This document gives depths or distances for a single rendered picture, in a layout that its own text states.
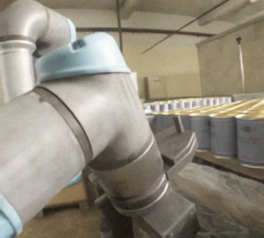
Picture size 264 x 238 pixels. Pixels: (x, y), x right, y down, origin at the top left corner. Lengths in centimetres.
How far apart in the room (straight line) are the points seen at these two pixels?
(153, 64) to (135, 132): 787
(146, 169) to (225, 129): 22
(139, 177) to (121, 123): 6
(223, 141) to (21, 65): 43
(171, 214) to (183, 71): 853
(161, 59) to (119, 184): 809
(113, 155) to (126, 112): 4
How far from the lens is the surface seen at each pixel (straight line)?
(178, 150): 22
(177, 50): 874
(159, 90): 757
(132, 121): 16
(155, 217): 22
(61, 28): 56
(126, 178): 18
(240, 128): 33
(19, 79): 44
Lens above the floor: 123
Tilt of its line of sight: 3 degrees down
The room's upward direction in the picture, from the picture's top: 5 degrees counter-clockwise
